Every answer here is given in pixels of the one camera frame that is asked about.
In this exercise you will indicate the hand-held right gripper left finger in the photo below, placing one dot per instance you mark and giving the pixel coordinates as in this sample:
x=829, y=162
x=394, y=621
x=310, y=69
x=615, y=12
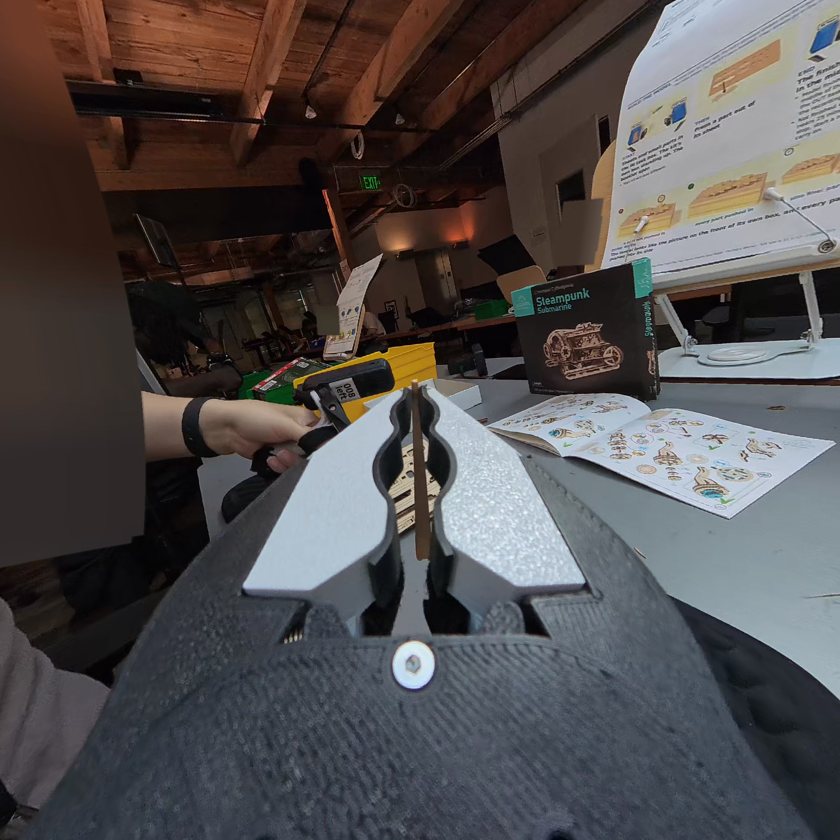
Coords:
x=328, y=518

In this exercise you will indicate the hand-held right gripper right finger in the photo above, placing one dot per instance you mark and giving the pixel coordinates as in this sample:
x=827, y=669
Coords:
x=505, y=512

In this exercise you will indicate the slotted wooden parts sheet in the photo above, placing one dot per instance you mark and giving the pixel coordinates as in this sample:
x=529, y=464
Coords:
x=403, y=492

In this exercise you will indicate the thin wooden model part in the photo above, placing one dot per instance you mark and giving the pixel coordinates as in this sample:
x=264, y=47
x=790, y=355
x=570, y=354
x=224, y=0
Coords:
x=421, y=525

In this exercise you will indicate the dark model kit box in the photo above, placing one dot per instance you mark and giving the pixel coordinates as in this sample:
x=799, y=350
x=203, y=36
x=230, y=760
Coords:
x=577, y=341

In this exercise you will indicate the person's left hand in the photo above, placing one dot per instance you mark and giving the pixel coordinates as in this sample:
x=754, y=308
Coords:
x=262, y=426

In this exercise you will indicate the yellow plastic bin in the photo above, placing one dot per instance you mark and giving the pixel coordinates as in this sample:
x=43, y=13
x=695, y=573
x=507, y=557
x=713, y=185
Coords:
x=407, y=361

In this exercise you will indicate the distant printed instruction sheet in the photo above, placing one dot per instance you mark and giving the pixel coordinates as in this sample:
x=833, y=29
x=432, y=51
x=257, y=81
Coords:
x=351, y=295

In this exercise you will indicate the red green cardboard box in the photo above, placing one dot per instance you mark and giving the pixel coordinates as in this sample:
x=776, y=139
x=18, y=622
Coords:
x=282, y=380

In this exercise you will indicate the white cardboard tray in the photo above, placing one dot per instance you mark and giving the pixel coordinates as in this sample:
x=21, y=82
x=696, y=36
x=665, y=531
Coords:
x=459, y=392

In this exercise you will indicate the black electronic device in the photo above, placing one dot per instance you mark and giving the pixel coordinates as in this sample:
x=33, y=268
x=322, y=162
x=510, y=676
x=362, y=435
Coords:
x=471, y=365

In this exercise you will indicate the green plastic bin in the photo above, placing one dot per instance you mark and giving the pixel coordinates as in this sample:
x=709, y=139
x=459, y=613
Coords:
x=492, y=310

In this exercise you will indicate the black wristband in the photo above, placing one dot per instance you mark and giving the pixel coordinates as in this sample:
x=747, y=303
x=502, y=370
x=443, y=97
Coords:
x=199, y=426

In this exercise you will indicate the open assembly instruction booklet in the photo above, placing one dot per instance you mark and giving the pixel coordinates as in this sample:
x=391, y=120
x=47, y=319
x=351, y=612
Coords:
x=656, y=453

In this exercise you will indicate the black board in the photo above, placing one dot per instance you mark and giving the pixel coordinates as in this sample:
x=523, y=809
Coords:
x=502, y=254

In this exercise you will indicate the green exit sign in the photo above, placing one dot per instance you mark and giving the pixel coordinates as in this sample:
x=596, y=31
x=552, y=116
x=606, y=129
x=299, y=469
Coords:
x=371, y=182

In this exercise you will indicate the dark flat hanging panel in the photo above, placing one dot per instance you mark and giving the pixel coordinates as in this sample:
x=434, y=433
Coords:
x=156, y=239

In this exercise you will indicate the person's grey shirt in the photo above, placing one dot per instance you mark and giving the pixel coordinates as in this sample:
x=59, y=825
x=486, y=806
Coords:
x=46, y=709

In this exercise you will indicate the large printed instruction sheet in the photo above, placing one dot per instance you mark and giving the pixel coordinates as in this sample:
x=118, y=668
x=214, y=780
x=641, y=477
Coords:
x=722, y=131

